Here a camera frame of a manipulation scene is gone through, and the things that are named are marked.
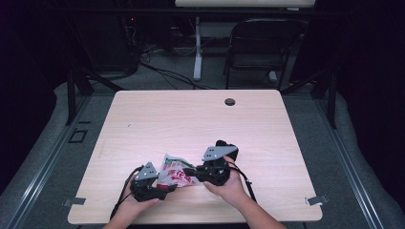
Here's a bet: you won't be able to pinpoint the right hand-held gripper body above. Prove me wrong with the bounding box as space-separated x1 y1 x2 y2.
199 145 239 187

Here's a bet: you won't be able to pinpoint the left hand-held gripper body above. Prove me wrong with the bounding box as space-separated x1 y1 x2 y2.
129 161 170 203

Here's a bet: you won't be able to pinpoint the red and white plastic bag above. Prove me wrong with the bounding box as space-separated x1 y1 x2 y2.
157 153 203 189

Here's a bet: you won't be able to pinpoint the person's left hand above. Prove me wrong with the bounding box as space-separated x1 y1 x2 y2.
116 184 160 220

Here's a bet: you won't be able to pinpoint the person's right hand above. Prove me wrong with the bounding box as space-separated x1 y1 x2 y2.
203 156 252 206

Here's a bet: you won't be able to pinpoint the white desk leg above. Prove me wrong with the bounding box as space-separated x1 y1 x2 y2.
192 15 204 82

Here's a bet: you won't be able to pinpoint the black folding chair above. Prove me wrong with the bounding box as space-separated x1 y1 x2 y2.
223 17 309 92

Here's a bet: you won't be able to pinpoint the dark computer tower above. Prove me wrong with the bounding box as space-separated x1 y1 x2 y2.
118 12 141 74

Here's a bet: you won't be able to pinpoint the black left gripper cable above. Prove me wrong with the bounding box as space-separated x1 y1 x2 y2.
109 165 144 220

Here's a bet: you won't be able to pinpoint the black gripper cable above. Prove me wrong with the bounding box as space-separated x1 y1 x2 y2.
109 165 144 220
227 160 258 204

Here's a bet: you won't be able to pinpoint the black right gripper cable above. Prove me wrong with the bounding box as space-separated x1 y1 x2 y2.
227 160 258 204

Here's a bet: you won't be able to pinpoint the grey metal table bracket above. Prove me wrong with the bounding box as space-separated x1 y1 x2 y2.
305 194 329 207
62 197 87 208

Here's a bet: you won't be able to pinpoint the black floor cables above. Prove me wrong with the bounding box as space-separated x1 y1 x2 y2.
138 47 221 91

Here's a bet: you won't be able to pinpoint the aluminium floor rail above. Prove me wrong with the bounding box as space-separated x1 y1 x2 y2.
313 94 386 229
6 94 94 229

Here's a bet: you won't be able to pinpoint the black metal frame stand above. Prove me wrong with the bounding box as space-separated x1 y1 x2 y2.
280 66 338 130
65 68 125 127

